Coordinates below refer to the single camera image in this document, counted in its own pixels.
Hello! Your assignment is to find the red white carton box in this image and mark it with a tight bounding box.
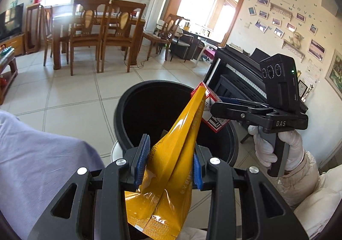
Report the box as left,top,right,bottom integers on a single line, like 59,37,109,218
191,82,231,132

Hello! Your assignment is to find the person's right hand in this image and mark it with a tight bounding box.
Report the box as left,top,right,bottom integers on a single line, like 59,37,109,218
247,125,305,171

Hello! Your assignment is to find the black armchair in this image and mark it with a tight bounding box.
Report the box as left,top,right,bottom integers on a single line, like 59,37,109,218
171,33,203,60

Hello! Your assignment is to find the colourful small items pile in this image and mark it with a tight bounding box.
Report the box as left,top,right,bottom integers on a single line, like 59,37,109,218
0,46,14,58

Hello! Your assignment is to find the black floor cable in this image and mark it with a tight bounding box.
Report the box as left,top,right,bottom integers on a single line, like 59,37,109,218
134,54,166,68

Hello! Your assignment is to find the black piano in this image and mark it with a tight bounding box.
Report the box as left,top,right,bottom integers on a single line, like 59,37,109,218
204,44,308,112

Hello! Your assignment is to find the group of framed wall photos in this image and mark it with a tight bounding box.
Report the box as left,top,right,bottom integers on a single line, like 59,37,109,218
248,0,326,63

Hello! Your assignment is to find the flat screen television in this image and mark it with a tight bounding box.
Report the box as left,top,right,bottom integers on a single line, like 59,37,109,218
0,3,24,41

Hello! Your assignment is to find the white standing air conditioner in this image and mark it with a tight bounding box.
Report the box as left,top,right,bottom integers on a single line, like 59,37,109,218
144,0,171,33

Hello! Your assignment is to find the person's right forearm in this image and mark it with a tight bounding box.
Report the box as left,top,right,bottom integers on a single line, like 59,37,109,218
276,150,325,211

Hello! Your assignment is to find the stack of papers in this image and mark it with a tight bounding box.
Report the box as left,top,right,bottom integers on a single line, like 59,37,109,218
228,42,250,55

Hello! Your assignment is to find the wooden coffee table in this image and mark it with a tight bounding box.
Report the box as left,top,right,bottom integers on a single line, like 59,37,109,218
0,48,19,105

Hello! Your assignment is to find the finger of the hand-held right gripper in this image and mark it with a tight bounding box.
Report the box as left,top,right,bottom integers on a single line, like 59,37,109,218
211,102,276,123
220,96,271,109

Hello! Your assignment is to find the black trash bin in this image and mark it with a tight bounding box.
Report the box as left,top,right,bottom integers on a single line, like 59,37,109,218
111,80,239,240

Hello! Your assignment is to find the wooden television cabinet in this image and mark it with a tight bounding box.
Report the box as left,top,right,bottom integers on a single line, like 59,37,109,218
0,33,26,56

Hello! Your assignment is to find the wooden archway frame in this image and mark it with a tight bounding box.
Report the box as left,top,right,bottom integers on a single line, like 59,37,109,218
170,0,254,45

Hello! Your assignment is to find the yellow foil packet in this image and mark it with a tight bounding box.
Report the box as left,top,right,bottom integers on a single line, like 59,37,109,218
125,86,207,239

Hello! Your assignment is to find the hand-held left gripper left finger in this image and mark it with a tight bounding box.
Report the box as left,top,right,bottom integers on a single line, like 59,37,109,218
27,134,151,240

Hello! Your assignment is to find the white plastic chair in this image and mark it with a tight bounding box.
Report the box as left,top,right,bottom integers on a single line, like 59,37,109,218
196,40,218,65

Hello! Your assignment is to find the white padded jacket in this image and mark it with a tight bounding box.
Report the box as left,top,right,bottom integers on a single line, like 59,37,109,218
294,165,341,239

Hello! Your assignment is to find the lilac cloth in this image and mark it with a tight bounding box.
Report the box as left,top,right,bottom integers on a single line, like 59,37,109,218
0,110,106,240

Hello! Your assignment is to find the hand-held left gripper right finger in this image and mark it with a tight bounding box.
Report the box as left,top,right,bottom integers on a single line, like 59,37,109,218
193,143,310,240

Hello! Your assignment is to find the wooden dining table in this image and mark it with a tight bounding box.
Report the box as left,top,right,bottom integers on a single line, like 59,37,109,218
51,5,147,71

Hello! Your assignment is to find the white wall shelf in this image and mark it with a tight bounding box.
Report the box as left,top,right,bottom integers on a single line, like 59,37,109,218
270,2,293,20
282,39,305,63

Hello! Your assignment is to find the teddy bear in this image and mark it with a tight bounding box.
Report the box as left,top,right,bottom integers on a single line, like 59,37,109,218
289,32,304,49

